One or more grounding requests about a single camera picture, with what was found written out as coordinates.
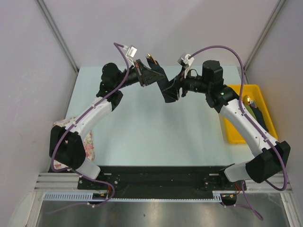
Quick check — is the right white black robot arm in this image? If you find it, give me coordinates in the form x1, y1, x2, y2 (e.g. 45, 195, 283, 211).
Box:
160, 60, 290, 183

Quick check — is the corner aluminium post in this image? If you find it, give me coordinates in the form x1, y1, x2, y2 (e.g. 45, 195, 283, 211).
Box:
244, 0, 288, 70
35, 0, 79, 73

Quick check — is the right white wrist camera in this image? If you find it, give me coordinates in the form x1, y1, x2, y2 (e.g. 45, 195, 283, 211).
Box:
178, 53, 195, 78

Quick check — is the gold knife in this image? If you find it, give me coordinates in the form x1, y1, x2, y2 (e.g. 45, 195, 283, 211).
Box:
146, 53, 158, 65

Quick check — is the gold spoon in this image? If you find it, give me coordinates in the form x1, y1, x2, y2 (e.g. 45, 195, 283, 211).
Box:
243, 95, 250, 105

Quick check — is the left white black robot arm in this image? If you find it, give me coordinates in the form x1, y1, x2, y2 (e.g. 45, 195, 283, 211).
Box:
49, 56, 165, 180

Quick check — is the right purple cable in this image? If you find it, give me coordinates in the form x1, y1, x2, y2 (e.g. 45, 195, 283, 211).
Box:
188, 45, 289, 220

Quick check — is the green rolled napkin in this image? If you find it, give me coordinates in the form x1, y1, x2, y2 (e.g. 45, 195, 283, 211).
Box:
244, 103, 256, 119

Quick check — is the dark rolled napkin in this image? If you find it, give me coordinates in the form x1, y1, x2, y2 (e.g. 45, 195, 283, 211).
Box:
251, 106, 268, 132

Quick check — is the purple cable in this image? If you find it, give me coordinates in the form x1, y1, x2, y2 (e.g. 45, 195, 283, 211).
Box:
45, 42, 131, 215
188, 45, 289, 220

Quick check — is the aluminium frame rail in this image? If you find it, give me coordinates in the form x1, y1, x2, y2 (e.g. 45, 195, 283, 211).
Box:
35, 173, 280, 193

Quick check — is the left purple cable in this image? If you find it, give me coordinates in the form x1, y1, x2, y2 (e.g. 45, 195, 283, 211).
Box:
45, 42, 131, 215

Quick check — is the white cable duct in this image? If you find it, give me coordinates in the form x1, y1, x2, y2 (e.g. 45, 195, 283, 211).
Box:
44, 192, 222, 202

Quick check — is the yellow plastic bin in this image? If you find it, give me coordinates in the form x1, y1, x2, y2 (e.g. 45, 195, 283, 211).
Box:
223, 84, 278, 144

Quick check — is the left corner aluminium post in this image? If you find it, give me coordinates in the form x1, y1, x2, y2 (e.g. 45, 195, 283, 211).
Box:
35, 0, 79, 73

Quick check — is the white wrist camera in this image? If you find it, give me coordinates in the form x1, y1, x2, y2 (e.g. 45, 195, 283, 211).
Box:
123, 45, 137, 64
178, 53, 195, 78

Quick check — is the right corner aluminium post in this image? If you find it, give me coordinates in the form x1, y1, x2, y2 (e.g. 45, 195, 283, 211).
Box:
244, 0, 288, 70

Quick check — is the floral cloth mat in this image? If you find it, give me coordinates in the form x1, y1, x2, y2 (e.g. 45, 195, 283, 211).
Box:
53, 117, 95, 170

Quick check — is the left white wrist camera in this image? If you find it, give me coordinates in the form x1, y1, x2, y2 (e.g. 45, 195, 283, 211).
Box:
123, 45, 137, 64

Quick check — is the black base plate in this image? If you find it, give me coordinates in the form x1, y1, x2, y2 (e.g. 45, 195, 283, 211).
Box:
48, 165, 277, 206

